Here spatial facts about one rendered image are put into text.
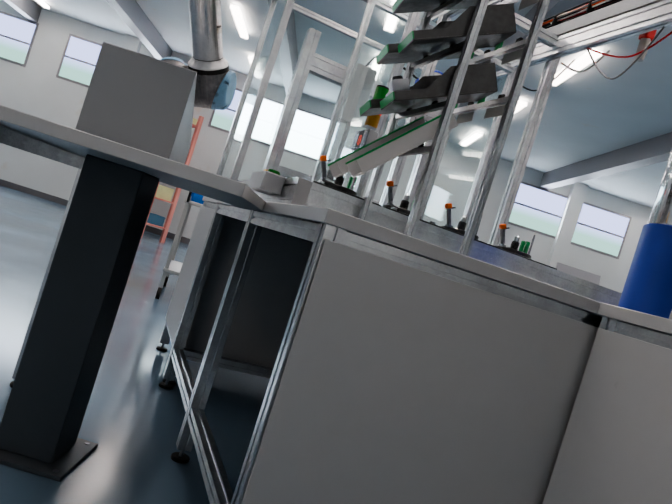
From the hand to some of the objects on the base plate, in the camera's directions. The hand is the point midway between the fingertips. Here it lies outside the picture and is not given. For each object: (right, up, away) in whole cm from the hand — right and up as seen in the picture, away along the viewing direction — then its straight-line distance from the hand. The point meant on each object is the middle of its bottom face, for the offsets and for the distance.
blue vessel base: (+113, -76, +46) cm, 144 cm away
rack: (+45, -55, +44) cm, 83 cm away
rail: (-1, -40, +94) cm, 102 cm away
